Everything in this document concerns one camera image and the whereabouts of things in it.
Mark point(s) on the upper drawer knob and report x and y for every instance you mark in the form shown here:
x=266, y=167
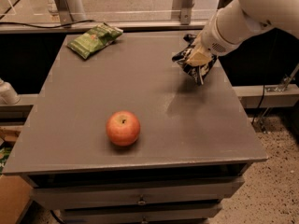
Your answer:
x=141, y=201

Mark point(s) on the grey drawer cabinet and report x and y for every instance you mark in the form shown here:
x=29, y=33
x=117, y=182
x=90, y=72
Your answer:
x=194, y=146

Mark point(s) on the right metal bracket post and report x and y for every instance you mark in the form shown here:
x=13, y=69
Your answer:
x=182, y=10

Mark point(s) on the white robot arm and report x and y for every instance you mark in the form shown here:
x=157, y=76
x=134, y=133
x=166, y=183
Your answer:
x=240, y=20

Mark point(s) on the lower drawer knob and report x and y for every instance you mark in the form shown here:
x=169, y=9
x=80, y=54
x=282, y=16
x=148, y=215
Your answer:
x=144, y=221

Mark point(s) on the blue chip bag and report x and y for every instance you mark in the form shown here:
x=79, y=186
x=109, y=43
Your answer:
x=198, y=73

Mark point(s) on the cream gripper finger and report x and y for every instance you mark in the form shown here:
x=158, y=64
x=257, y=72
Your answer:
x=199, y=56

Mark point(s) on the green jalapeno chip bag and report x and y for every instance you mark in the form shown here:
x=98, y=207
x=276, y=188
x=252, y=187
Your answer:
x=95, y=39

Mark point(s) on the white pipe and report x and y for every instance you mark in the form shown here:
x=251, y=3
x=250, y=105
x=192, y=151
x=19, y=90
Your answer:
x=7, y=93
x=75, y=7

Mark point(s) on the drawer knob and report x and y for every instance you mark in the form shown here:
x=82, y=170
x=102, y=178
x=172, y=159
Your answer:
x=141, y=201
x=144, y=221

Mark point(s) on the green printed box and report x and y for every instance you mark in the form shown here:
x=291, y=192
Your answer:
x=5, y=151

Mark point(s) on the left metal bracket post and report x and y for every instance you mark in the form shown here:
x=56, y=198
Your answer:
x=63, y=11

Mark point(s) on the metal bracket post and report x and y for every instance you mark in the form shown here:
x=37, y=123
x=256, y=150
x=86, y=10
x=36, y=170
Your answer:
x=182, y=10
x=63, y=11

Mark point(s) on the cardboard box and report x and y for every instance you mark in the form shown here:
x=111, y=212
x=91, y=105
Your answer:
x=14, y=191

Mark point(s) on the white pipe top left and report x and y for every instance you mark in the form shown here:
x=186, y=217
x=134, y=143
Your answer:
x=75, y=7

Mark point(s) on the red apple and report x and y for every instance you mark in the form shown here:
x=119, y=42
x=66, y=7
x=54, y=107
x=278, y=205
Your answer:
x=123, y=128

